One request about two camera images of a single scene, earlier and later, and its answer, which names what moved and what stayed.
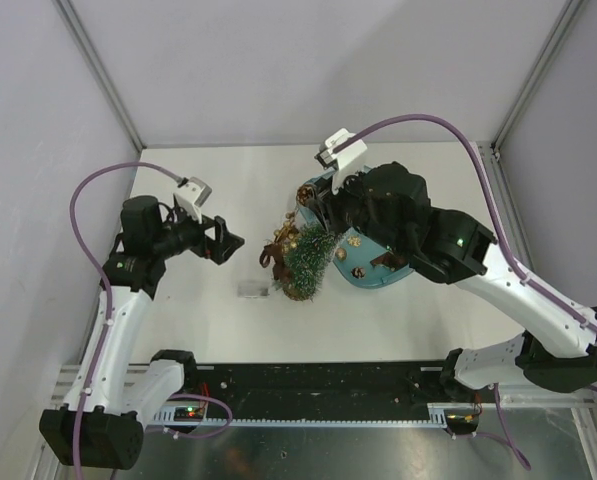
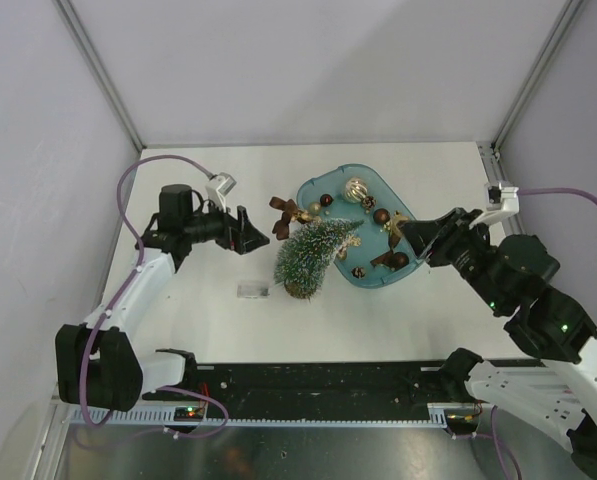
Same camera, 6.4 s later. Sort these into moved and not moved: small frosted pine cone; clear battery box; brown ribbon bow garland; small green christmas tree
Moved: brown ribbon bow garland
Not moved: clear battery box; small frosted pine cone; small green christmas tree
